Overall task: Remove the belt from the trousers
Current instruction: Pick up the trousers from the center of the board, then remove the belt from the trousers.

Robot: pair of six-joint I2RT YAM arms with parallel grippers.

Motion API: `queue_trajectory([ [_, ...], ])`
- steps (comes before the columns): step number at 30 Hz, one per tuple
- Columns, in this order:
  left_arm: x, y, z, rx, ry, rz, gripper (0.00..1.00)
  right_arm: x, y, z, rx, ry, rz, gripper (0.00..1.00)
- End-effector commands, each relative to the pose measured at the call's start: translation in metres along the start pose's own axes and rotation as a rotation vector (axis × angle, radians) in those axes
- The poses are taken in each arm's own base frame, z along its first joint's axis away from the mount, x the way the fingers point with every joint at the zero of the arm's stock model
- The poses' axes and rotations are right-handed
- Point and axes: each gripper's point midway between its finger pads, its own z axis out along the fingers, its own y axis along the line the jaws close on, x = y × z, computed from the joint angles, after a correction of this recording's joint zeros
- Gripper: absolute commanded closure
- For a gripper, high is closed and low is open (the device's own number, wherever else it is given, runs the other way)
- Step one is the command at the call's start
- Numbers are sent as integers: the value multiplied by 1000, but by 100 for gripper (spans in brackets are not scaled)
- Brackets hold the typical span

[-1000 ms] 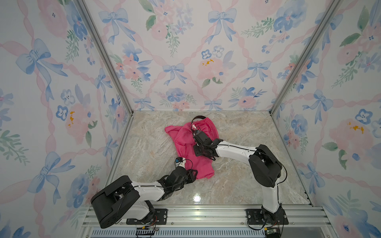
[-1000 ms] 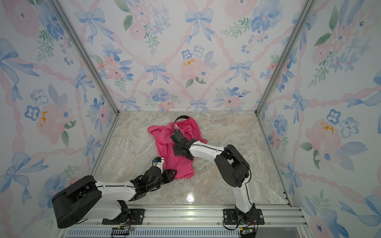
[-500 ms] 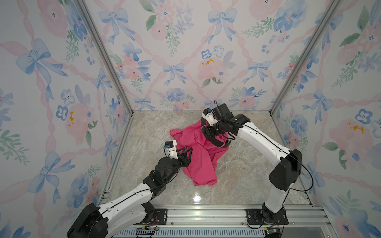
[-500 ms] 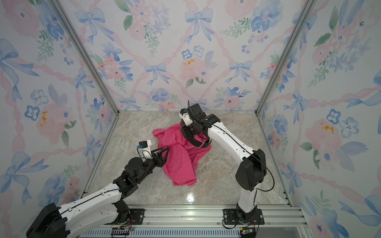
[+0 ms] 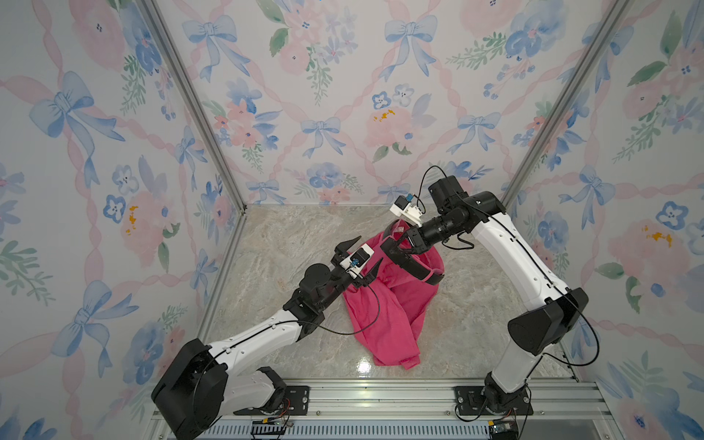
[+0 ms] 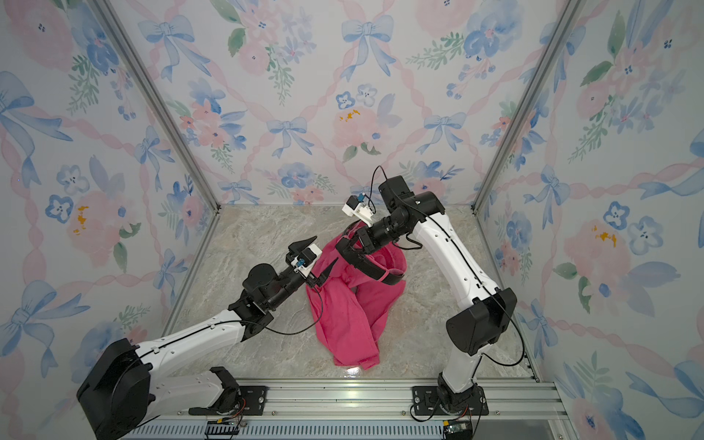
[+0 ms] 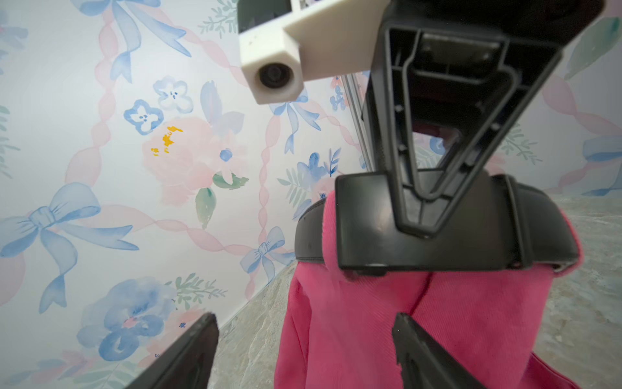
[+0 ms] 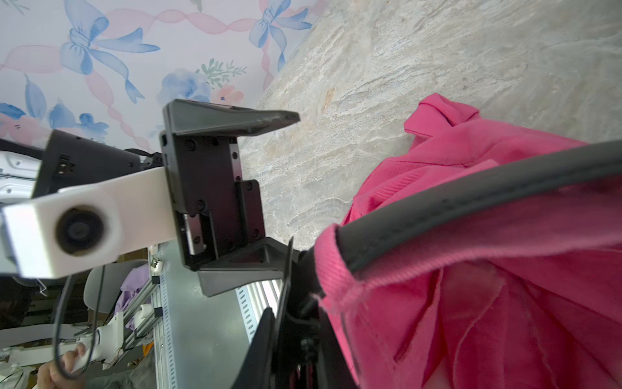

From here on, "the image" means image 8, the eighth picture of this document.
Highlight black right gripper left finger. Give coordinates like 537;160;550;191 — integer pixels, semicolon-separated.
232;308;275;389

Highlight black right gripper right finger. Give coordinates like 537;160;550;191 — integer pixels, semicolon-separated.
316;311;357;389

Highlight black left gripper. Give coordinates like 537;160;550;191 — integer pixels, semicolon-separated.
160;99;301;298

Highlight pink trousers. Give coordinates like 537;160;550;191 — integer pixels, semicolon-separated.
314;94;621;388

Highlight black leather belt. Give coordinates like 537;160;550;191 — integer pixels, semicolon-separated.
336;140;621;273

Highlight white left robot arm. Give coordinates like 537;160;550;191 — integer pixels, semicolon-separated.
1;100;300;297

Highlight person's hand in background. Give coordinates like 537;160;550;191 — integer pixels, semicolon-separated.
37;344;86;389

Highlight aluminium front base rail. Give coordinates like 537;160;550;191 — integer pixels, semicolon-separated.
149;241;282;388

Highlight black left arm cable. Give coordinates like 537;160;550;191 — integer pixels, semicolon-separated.
51;264;108;381

